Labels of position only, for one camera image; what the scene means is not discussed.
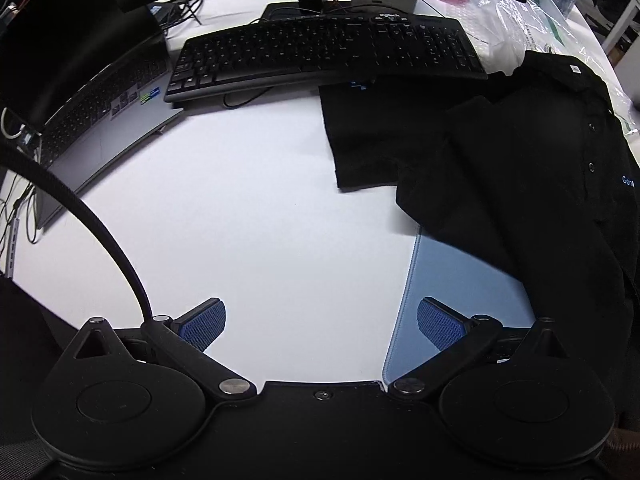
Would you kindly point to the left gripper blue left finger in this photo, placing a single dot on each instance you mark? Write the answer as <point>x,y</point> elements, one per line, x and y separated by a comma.
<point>203,324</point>

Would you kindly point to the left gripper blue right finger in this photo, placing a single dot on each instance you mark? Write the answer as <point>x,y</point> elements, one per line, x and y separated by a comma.
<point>439,324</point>

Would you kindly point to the black polo shirt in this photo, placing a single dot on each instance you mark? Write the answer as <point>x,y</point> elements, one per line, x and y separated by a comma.
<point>528,171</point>

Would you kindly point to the blue desk mat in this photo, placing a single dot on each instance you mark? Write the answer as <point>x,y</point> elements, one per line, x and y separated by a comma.
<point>465,284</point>

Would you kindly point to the silver laptop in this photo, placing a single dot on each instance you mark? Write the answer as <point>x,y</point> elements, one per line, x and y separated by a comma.
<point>117,110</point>

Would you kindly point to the black keyboard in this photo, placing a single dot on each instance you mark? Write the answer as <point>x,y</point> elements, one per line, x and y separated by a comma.
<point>359,47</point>

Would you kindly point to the clear plastic bag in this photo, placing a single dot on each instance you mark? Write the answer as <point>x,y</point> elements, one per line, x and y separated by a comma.
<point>502,31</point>

